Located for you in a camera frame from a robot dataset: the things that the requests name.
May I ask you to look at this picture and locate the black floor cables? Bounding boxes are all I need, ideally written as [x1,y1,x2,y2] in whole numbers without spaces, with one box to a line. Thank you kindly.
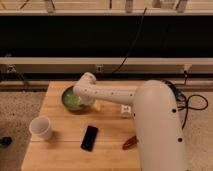
[162,79,210,130]

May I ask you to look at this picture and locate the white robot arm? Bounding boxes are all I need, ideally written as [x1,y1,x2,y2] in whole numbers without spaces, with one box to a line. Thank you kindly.
[74,72,190,171]

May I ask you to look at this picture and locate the white paper cup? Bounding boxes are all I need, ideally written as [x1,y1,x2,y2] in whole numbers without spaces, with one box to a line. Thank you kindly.
[29,116,53,140]

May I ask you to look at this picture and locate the green ceramic bowl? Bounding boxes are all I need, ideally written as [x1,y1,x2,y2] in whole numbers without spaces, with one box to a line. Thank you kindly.
[61,86,86,111]

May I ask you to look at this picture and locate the black smartphone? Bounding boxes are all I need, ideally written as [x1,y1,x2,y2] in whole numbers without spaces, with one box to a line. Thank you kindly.
[81,125,98,151]

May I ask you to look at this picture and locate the brown oblong object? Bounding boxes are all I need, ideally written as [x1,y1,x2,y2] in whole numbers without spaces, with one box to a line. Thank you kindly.
[122,136,137,150]

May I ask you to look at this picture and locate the small white bottle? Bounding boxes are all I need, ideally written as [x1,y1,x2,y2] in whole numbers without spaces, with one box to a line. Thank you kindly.
[121,105,131,118]

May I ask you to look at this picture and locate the black object on floor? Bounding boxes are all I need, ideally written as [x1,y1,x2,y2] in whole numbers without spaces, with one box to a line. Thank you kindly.
[0,137,12,146]

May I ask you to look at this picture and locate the black hanging cable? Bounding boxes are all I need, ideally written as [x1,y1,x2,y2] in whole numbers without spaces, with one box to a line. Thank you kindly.
[111,7,148,75]

